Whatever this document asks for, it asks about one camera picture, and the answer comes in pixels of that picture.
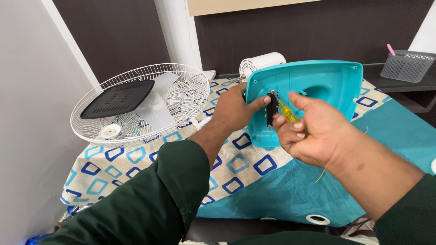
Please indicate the person's left hand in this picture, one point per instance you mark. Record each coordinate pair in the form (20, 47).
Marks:
(231, 110)

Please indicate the person's right hand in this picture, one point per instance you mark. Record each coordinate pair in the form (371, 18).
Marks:
(313, 134)

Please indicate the black switch block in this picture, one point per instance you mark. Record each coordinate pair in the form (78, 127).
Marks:
(272, 109)

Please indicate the teal plastic fan base cover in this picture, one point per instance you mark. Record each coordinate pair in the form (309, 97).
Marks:
(313, 88)

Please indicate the white fan motor housing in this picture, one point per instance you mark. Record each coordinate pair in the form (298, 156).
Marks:
(260, 64)

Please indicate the patterned teal and cream cloth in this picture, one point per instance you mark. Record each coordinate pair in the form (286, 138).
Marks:
(259, 177)

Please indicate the translucent white fan blade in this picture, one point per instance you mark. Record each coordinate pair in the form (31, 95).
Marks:
(158, 102)

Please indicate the black vented plastic plate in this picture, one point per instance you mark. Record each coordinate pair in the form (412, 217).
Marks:
(117, 98)

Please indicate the pink pen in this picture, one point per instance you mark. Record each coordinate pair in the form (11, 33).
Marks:
(390, 49)

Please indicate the grey mesh plastic basket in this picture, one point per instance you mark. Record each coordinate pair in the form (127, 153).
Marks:
(406, 66)

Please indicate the white fan guard hub cap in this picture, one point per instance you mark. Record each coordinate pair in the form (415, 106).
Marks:
(110, 131)

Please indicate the blue shiny plastic wrapper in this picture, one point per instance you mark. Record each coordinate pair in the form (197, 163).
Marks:
(61, 224)

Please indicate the dark wall shelf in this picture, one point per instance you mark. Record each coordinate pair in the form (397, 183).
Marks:
(402, 86)

